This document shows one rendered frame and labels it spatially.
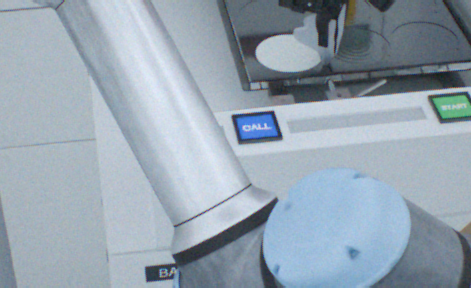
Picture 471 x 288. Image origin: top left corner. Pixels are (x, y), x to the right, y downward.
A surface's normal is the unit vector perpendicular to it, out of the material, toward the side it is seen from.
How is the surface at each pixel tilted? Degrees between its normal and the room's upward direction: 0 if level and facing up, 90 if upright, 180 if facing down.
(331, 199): 42
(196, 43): 0
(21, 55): 90
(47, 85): 90
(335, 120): 0
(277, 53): 1
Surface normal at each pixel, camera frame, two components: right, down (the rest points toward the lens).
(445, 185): 0.17, 0.61
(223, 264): -0.18, 0.12
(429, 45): 0.00, -0.78
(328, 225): -0.65, -0.49
